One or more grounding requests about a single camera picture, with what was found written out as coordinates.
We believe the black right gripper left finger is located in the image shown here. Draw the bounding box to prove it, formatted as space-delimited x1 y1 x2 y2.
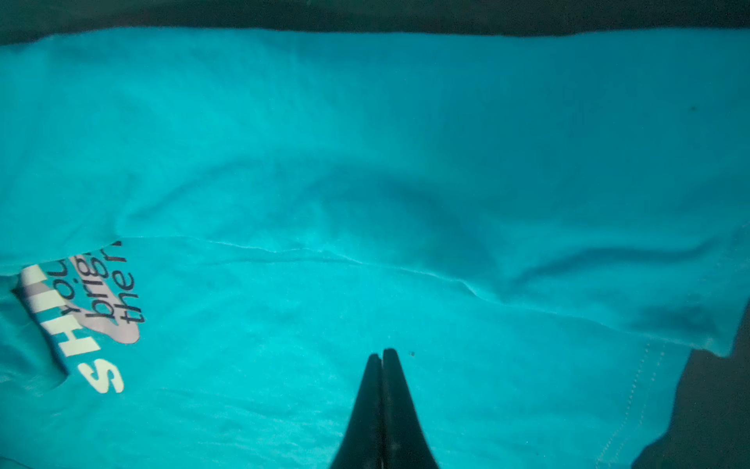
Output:
330 354 384 469

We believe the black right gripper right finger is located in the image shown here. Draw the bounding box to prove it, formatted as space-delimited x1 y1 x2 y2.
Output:
382 349 439 469

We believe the teal printed t-shirt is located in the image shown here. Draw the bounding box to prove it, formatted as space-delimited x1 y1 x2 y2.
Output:
1 29 749 468

